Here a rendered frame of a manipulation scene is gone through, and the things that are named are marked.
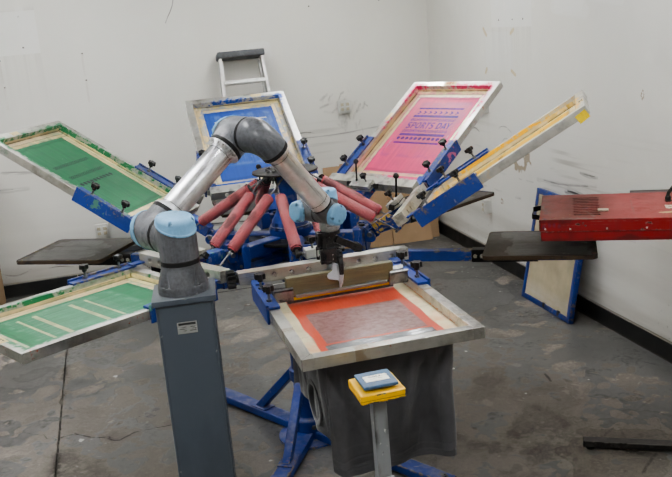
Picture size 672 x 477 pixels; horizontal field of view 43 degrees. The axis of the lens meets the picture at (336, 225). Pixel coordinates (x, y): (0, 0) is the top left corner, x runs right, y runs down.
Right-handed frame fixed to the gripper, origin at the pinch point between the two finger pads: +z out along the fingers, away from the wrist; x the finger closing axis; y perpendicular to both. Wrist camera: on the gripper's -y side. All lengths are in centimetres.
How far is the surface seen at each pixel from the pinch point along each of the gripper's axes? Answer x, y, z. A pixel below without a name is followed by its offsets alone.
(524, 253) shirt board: -17, -83, 6
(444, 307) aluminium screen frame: 37.8, -25.4, 2.6
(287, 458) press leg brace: -51, 18, 93
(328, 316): 19.1, 10.0, 5.5
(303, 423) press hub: -76, 5, 91
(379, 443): 80, 13, 23
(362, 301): 9.6, -5.2, 5.5
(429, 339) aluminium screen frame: 61, -11, 3
